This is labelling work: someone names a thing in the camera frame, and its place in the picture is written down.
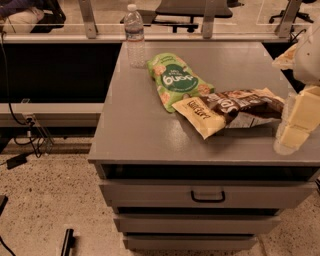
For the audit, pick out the office chair base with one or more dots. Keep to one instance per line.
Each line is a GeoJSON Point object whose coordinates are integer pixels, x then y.
{"type": "Point", "coordinates": [292, 12]}

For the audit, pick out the black drawer handle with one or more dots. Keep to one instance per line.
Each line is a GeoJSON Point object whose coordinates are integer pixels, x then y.
{"type": "Point", "coordinates": [208, 197]}

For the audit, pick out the clear plastic water bottle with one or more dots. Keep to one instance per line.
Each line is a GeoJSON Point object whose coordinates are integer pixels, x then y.
{"type": "Point", "coordinates": [134, 32]}

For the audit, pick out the grey drawer cabinet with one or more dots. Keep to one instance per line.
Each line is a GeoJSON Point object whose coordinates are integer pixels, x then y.
{"type": "Point", "coordinates": [149, 160]}

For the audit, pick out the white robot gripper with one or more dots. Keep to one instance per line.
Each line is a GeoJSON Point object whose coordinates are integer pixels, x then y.
{"type": "Point", "coordinates": [308, 60]}

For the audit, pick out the brown and yellow chip bag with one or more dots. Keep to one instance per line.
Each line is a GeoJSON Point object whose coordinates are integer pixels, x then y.
{"type": "Point", "coordinates": [230, 109]}

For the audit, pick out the seated person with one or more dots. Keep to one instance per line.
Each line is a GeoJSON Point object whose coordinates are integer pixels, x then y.
{"type": "Point", "coordinates": [20, 16]}

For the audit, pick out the green snack bag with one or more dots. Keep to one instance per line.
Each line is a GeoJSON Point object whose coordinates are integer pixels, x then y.
{"type": "Point", "coordinates": [174, 78]}

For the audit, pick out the black power adapter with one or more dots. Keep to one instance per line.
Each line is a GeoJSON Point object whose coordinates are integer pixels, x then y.
{"type": "Point", "coordinates": [16, 161]}

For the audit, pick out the black bar on floor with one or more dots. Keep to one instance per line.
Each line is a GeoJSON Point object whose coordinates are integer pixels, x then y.
{"type": "Point", "coordinates": [68, 242]}

